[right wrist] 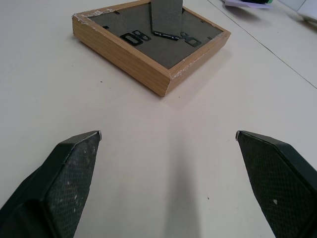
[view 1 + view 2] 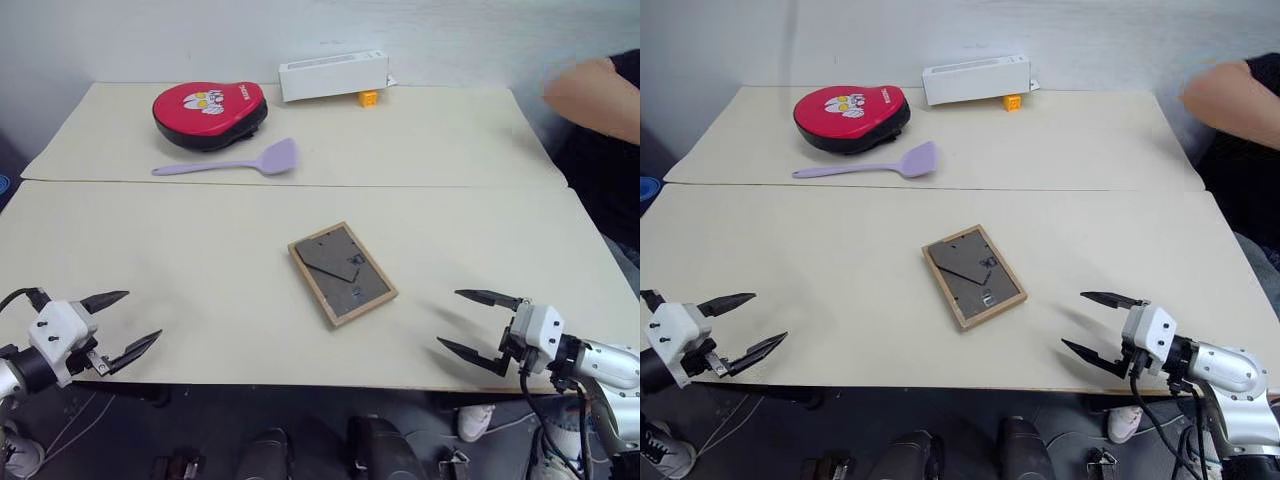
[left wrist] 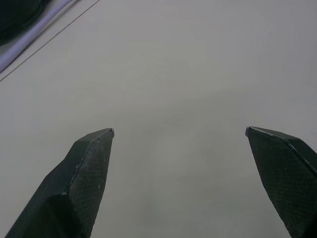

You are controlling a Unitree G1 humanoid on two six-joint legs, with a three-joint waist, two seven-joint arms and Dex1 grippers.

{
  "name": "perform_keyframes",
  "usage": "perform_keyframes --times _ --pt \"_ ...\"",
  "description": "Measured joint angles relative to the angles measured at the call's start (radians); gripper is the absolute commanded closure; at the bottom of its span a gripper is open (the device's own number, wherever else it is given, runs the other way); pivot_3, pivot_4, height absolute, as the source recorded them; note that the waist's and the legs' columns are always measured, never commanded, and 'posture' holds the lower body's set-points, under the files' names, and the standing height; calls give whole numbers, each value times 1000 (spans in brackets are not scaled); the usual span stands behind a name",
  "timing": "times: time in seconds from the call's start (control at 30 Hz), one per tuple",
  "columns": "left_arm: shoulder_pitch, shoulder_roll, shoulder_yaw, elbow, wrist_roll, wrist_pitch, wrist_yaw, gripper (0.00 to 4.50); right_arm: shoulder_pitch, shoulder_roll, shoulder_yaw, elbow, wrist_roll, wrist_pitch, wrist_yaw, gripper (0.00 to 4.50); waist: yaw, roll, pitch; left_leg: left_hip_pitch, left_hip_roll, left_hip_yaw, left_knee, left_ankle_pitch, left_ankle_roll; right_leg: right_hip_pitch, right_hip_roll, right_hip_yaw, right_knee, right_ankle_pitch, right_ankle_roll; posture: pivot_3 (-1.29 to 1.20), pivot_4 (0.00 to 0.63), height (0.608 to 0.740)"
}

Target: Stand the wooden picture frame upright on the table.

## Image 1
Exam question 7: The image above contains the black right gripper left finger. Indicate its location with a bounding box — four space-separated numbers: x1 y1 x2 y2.
0 130 103 238

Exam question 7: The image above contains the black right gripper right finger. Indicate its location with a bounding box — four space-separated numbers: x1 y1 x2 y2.
235 130 317 238

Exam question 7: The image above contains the wooden picture frame face down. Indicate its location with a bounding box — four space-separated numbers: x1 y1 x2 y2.
72 0 232 97

